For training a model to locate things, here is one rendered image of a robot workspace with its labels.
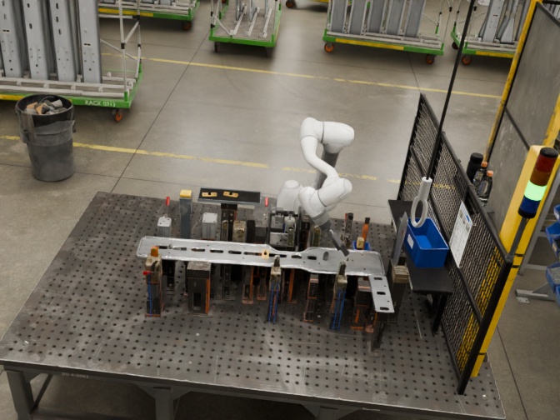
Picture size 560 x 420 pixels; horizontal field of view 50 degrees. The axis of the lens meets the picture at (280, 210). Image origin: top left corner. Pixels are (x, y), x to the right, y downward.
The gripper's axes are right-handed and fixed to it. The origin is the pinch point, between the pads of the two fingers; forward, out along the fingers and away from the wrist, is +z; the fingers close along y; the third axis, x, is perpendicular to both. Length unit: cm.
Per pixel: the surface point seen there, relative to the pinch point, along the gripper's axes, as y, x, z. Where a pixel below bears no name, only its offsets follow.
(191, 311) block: 14, 88, -18
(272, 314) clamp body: 3, 52, 8
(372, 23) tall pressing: 643, -325, -46
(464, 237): -31, -53, 21
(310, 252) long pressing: 13.0, 14.5, -5.3
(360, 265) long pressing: 1.1, -3.9, 13.6
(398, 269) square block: -12.6, -18.4, 22.9
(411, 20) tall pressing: 624, -375, -18
